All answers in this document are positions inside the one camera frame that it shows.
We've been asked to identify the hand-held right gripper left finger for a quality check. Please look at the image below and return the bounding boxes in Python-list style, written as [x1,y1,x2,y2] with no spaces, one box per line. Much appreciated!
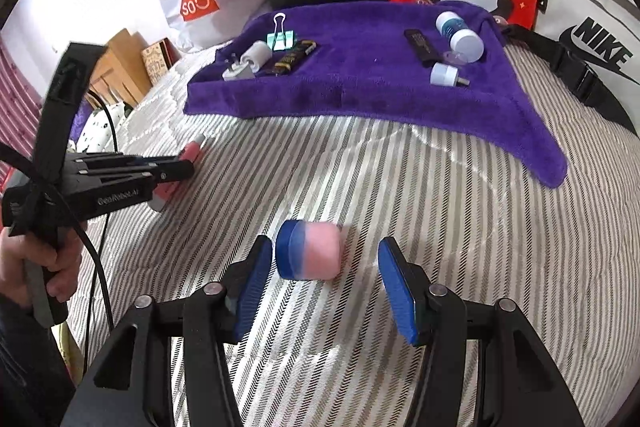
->
[60,234,275,427]

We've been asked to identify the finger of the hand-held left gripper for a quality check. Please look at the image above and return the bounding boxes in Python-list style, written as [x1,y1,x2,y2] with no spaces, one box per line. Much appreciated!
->
[75,171,196,196]
[75,152,197,172]

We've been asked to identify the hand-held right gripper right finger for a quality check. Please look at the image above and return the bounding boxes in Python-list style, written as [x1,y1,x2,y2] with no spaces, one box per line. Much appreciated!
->
[377,237,586,427]

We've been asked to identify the pink pen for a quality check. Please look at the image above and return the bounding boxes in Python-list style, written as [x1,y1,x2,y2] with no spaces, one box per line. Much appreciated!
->
[150,134,207,212]

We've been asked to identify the pink and blue eraser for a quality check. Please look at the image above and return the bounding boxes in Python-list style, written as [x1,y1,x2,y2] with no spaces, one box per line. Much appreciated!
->
[274,219,343,283]

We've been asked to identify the white plug charger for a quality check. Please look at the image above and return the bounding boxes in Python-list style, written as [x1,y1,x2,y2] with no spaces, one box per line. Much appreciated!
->
[222,53,258,82]

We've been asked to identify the small white jar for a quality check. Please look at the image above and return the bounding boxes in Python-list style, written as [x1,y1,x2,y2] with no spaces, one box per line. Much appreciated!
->
[241,41,273,75]

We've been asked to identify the small round white adapter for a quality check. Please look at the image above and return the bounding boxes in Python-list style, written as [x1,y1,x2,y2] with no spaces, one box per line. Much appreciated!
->
[430,62,471,88]

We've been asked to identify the black usb stick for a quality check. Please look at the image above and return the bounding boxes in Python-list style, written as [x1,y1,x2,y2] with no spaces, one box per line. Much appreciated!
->
[404,28,438,68]

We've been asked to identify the person's left hand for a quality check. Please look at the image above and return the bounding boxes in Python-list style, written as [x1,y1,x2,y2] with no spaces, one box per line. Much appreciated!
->
[0,231,84,309]

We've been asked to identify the white dotted cloth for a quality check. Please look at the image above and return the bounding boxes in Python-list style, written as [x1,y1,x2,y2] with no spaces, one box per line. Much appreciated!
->
[80,102,132,154]

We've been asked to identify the striped bed blanket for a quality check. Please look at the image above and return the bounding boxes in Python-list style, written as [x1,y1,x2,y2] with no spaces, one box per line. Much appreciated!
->
[65,39,640,427]

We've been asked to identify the brown cardboard boxes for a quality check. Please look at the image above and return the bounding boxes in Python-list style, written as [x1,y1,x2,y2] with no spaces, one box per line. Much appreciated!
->
[92,28,151,108]

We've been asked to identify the brown printed box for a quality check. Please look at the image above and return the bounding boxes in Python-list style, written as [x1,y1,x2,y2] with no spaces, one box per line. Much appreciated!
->
[141,39,173,80]

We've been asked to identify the red striped cloth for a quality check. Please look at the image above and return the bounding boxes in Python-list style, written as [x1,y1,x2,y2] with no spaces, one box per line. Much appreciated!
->
[0,42,46,188]

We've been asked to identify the person's dark clothing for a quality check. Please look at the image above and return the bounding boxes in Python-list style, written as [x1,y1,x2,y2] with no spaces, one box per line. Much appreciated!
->
[0,294,76,427]

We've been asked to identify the green binder clip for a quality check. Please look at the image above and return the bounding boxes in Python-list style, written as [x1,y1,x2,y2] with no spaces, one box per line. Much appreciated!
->
[266,13,293,52]

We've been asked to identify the purple towel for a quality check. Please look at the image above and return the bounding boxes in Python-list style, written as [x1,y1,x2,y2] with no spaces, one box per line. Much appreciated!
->
[182,1,568,190]

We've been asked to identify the white and blue tube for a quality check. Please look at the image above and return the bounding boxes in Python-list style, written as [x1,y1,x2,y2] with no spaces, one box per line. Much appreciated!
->
[435,11,485,60]

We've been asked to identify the black cable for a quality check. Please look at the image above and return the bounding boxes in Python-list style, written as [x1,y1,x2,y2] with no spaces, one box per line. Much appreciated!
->
[75,89,118,388]

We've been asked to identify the black buckle strap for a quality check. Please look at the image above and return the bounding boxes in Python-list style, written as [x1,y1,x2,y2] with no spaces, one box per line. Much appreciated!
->
[500,24,640,132]

